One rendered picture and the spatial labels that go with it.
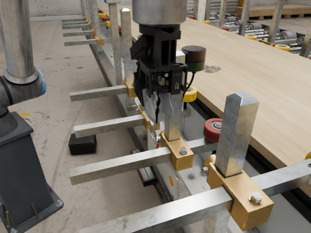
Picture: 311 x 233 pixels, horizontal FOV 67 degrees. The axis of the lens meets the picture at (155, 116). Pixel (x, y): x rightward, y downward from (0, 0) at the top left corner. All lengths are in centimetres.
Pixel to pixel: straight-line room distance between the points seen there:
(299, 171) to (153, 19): 38
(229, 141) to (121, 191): 137
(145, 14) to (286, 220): 59
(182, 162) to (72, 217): 112
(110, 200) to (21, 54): 102
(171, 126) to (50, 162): 153
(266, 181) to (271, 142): 23
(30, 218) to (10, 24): 110
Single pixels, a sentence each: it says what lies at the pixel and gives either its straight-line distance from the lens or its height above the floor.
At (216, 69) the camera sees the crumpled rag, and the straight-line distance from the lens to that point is 111.
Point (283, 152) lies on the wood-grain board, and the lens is 67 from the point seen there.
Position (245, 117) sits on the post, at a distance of 38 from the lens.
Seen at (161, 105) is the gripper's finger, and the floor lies 104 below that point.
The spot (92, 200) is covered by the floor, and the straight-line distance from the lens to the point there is 170.
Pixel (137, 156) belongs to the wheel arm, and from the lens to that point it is 64.
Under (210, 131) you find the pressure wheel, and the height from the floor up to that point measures 90.
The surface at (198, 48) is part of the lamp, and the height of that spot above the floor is 112.
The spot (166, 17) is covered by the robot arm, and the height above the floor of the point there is 122.
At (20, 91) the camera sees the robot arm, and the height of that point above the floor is 79.
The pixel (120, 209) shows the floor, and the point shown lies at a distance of 162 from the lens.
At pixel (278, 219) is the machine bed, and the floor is 73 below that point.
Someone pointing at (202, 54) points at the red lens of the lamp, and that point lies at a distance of 58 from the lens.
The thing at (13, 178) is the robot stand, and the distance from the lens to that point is 148.
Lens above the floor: 128
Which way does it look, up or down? 31 degrees down
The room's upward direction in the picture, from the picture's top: straight up
